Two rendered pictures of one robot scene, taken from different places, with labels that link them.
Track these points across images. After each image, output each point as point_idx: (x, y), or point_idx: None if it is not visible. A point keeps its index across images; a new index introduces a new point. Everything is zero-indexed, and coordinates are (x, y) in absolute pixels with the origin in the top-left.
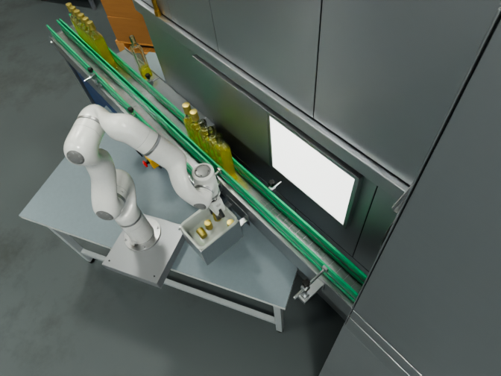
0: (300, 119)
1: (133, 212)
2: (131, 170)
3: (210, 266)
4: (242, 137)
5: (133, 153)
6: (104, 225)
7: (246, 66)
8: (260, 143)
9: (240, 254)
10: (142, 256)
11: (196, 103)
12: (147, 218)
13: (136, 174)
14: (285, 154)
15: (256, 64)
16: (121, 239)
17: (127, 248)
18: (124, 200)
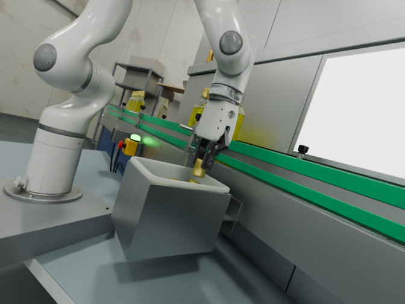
0: (399, 20)
1: (78, 117)
2: (91, 171)
3: (118, 291)
4: (251, 132)
5: (103, 167)
6: (4, 176)
7: (301, 35)
8: (284, 120)
9: (189, 295)
10: (11, 204)
11: None
12: (73, 183)
13: (94, 174)
14: (335, 108)
15: (320, 21)
16: (8, 181)
17: (0, 189)
18: (89, 76)
